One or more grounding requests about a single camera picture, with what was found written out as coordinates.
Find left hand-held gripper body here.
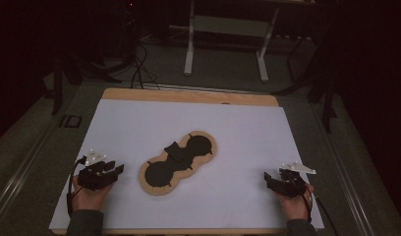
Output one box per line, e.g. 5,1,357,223
78,149,119,191

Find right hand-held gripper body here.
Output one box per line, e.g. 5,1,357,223
270,160,317,199

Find wooden peanut-shaped puzzle board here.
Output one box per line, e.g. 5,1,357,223
138,130,218,197

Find person's right hand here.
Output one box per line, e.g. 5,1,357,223
275,183,316,221

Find person's left hand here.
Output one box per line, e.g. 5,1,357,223
71,175,114,212

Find white table mat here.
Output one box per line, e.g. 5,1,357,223
48,98,325,230

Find black metal stand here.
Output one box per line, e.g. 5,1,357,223
306,62,338,134

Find white metal stand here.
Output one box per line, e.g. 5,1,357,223
183,0,281,83

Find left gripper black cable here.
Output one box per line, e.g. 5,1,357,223
66,156,88,218

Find aluminium floor rail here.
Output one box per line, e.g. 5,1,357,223
0,122,57,219
311,101,377,236

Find black floor bracket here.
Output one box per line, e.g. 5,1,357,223
59,114,84,129

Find black floor cables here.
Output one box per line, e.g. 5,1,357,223
129,40,162,90

